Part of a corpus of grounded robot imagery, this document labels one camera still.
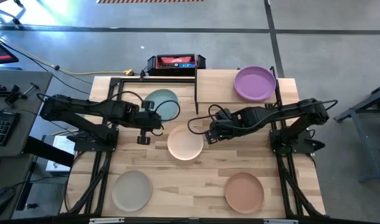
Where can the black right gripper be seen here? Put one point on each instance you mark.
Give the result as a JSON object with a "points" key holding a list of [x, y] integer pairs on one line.
{"points": [[233, 119]]}

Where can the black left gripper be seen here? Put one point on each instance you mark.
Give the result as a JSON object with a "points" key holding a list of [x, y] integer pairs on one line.
{"points": [[144, 119]]}

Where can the pale peach plate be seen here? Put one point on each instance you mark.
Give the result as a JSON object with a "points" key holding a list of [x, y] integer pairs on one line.
{"points": [[183, 144]]}

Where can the light blue plate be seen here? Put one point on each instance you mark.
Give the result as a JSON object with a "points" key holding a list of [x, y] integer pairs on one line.
{"points": [[160, 96]]}

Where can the grey plate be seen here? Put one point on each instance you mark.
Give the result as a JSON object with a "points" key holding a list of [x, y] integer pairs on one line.
{"points": [[131, 190]]}

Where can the terracotta plate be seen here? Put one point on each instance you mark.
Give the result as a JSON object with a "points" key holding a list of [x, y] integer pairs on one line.
{"points": [[244, 193]]}

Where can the purple plate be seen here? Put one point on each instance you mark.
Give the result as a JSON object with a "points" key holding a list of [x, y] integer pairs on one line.
{"points": [[254, 83]]}

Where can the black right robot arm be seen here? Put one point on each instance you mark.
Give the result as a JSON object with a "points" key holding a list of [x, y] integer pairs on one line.
{"points": [[280, 113]]}

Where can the white booklet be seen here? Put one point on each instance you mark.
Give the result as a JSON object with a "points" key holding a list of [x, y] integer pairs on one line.
{"points": [[65, 143]]}

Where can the red black power station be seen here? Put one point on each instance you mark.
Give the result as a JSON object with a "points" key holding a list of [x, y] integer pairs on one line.
{"points": [[176, 63]]}

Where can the white label strip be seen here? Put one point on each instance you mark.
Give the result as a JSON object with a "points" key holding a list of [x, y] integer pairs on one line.
{"points": [[281, 221], [106, 220]]}

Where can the black desk beam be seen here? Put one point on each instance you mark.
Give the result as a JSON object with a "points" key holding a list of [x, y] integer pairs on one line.
{"points": [[50, 152]]}

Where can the grey desk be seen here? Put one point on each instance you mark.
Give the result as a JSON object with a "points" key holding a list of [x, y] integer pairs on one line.
{"points": [[25, 124]]}

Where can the small black plug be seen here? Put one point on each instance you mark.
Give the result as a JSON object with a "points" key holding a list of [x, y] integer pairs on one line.
{"points": [[30, 206]]}

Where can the black backlit keyboard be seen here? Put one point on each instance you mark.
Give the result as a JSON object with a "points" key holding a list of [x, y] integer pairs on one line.
{"points": [[3, 127]]}

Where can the black clamp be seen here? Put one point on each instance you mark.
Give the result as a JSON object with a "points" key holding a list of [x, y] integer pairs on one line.
{"points": [[9, 93]]}

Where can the grey metal stand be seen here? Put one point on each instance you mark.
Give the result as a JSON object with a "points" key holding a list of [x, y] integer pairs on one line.
{"points": [[365, 143]]}

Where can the black computer mouse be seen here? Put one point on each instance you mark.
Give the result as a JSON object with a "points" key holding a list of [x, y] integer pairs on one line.
{"points": [[1, 199]]}

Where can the black computer monitor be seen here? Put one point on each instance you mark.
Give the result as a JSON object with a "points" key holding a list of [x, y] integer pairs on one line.
{"points": [[0, 53]]}

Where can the grey chair base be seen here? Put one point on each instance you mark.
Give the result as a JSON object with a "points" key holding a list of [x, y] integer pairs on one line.
{"points": [[17, 21]]}

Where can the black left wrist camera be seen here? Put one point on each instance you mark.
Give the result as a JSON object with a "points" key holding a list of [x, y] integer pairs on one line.
{"points": [[147, 104]]}

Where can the wooden shelf black metal frame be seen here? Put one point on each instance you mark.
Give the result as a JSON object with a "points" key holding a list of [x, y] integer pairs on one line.
{"points": [[208, 87]]}

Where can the black aluminium rig frame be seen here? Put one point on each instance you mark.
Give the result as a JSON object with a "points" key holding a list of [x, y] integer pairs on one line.
{"points": [[177, 80]]}

